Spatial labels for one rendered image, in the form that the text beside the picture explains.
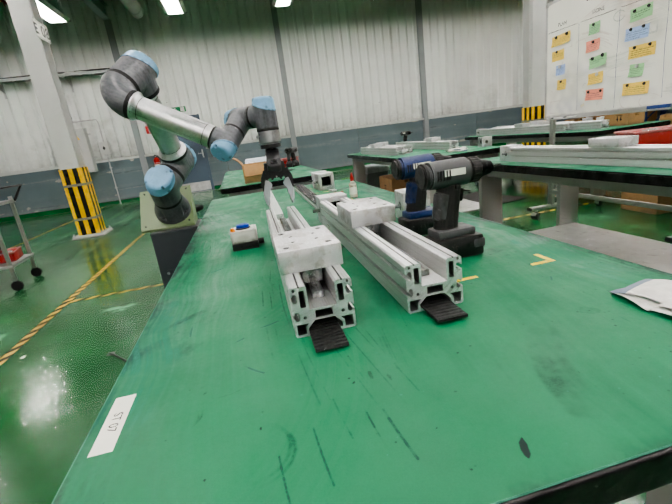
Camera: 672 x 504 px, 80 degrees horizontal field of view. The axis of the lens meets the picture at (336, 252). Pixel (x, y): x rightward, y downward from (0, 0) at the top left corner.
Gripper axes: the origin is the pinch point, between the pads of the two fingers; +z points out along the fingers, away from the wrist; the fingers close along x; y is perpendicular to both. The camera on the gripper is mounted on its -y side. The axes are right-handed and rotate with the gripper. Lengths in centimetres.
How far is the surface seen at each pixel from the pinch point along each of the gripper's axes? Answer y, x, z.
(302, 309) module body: -84, 4, 5
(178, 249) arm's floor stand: 37, 45, 19
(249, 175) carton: 204, 10, 3
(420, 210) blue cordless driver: -39, -36, 3
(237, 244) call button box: -20.3, 16.3, 7.8
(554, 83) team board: 202, -276, -38
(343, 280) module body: -84, -3, 2
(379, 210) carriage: -52, -20, -2
